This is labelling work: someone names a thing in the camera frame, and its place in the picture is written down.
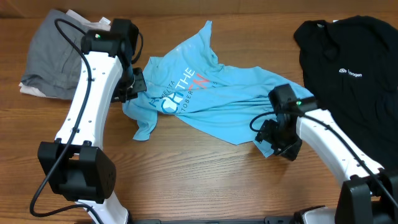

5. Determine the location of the black t-shirt white logo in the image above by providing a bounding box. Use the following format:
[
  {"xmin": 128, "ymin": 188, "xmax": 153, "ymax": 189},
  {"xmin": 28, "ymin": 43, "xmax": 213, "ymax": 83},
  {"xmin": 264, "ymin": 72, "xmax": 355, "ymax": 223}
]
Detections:
[{"xmin": 294, "ymin": 16, "xmax": 397, "ymax": 169}]

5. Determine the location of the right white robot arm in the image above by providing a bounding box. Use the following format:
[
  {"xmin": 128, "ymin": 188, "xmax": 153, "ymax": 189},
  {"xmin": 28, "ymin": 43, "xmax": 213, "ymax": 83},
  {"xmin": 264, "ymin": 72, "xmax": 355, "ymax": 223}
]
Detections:
[{"xmin": 255, "ymin": 84, "xmax": 397, "ymax": 224}]

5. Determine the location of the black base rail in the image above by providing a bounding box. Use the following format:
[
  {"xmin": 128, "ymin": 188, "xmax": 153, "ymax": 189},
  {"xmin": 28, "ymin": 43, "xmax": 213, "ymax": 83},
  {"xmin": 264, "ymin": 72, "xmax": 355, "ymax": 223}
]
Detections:
[{"xmin": 132, "ymin": 216, "xmax": 296, "ymax": 224}]

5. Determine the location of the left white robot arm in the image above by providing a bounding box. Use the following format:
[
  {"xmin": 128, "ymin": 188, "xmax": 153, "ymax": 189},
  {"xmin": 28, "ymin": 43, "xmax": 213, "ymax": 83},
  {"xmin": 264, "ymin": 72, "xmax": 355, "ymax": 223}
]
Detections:
[{"xmin": 29, "ymin": 19, "xmax": 147, "ymax": 224}]

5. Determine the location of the light blue printed t-shirt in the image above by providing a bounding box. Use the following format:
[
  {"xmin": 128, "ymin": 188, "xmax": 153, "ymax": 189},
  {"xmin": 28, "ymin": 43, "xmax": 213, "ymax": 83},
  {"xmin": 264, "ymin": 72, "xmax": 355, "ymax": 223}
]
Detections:
[{"xmin": 123, "ymin": 21, "xmax": 312, "ymax": 145}]

